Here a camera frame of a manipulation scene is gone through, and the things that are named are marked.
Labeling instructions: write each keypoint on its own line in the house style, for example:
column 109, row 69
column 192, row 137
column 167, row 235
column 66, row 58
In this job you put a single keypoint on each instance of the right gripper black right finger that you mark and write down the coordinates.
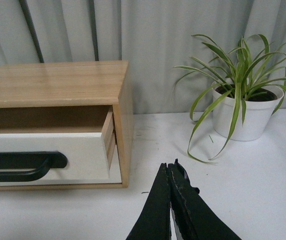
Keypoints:
column 193, row 218

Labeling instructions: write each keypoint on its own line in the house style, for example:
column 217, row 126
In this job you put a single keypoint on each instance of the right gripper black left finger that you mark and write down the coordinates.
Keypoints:
column 154, row 220

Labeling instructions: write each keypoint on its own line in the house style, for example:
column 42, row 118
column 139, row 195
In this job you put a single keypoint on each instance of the white drawer black handle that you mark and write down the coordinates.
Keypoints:
column 57, row 146

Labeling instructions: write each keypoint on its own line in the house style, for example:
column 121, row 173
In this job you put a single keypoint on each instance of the wooden drawer cabinet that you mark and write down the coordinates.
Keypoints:
column 75, row 84

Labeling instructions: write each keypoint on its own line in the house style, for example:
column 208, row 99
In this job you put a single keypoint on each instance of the green spider plant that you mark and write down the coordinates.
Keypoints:
column 248, row 87

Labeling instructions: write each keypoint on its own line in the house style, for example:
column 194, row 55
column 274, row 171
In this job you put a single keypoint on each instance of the grey curtain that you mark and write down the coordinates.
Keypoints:
column 155, row 36

